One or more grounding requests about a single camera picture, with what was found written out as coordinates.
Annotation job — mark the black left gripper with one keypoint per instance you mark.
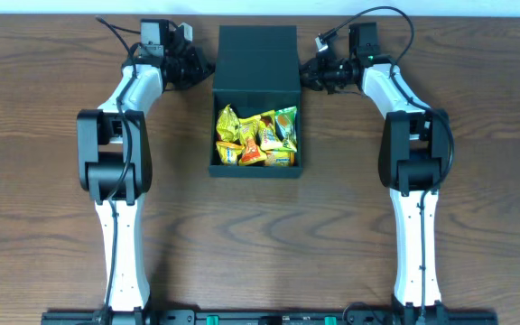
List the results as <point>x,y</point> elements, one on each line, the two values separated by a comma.
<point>198,59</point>

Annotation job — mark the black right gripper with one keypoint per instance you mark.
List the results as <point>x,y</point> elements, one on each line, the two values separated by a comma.
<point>313,78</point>

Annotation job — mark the dark green box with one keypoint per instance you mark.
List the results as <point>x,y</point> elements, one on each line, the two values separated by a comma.
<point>257,69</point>

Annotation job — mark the green pandan cake snack packet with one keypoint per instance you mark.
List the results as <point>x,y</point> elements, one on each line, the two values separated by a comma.
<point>285,120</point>

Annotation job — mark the yellow chocolate wafer snack packet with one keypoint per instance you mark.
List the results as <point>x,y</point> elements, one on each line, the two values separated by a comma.
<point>228,125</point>

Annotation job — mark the yellow chocolate cake snack packet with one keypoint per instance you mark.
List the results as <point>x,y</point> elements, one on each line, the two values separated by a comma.
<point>268,138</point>

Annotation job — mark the yellow cheddar sandwich snack packet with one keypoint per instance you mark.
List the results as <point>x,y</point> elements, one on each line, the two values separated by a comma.
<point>229,152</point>

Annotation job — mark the orange cracker snack packet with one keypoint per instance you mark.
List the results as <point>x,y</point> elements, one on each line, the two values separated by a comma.
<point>279,159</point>

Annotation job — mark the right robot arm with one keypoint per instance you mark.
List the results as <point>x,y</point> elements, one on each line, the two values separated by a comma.
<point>415,158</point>

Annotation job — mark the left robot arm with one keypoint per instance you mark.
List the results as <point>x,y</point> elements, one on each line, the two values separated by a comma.
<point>115,164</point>

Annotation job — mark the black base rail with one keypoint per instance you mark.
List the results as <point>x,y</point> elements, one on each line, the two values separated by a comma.
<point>190,317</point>

